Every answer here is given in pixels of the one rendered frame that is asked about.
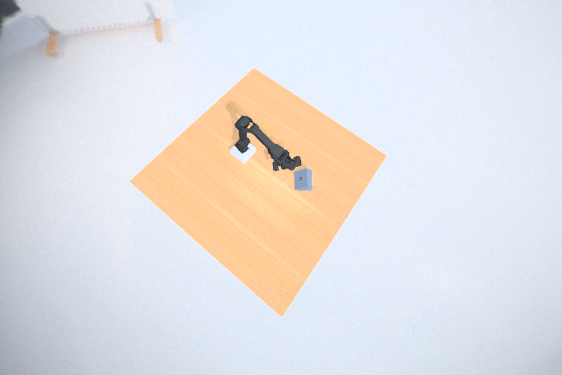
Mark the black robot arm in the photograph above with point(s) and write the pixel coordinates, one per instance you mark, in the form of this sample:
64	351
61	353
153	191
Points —
277	153

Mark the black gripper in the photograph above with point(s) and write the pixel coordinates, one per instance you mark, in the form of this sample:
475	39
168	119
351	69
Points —
297	159

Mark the grey sloped panel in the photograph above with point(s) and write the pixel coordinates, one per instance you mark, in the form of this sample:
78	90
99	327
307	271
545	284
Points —
303	180

